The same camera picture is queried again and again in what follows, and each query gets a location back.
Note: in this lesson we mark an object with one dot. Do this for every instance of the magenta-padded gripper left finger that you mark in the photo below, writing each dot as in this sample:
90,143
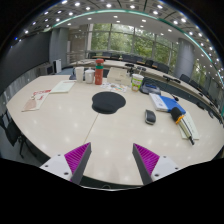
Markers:
76,159

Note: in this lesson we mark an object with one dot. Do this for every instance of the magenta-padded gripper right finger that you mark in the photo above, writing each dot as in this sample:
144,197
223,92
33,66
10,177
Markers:
147,159

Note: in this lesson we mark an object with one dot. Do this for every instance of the black computer mouse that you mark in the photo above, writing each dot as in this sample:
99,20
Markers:
150,117

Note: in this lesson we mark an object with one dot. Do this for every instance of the black mouse pad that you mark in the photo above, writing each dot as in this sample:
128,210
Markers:
108,102

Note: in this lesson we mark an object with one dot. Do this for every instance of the white paper sheet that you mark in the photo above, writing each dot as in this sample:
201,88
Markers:
192,126

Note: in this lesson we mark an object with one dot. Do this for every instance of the blue and white book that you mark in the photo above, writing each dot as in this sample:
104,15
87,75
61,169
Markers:
165,102

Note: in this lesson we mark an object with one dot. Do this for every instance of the black office chair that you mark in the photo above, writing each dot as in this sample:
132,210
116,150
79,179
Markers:
11,131

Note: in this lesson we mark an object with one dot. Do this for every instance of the grey conference microphone unit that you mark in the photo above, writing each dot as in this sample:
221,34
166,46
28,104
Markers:
150,88

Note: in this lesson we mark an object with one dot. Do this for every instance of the red and white leaflet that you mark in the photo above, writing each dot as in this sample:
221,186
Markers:
36,100

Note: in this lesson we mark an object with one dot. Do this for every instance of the white booklet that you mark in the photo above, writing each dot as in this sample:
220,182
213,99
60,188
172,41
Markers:
62,86

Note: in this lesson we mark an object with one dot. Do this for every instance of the green printed cup with straw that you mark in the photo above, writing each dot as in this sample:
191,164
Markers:
137,83

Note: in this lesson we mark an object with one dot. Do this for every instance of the colourful sticker sheet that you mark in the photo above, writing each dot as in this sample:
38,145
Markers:
113,87

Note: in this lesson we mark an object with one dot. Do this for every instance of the black conference microphone unit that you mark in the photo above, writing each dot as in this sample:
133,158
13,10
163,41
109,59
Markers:
72,76

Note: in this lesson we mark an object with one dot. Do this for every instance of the white paper cup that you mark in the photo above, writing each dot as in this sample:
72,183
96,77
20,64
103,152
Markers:
79,74

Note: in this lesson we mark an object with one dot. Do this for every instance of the curved conference desk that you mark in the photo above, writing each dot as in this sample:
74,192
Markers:
156,74

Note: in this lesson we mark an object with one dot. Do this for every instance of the beige cardboard box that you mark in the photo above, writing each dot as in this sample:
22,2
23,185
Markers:
118,76

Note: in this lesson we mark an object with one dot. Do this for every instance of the red drink bottle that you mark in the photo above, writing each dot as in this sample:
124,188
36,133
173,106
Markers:
99,73

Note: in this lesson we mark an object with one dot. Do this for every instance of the group of dark chairs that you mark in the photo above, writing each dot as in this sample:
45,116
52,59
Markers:
163,67

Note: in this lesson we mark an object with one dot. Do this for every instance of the grey box appliance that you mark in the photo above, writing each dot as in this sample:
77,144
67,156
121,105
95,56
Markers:
46,69

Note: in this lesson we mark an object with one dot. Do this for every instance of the white air purifier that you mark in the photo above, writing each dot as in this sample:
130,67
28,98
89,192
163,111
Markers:
57,66

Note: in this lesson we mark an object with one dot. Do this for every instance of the group of ceiling lights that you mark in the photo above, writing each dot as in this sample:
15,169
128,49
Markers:
108,5

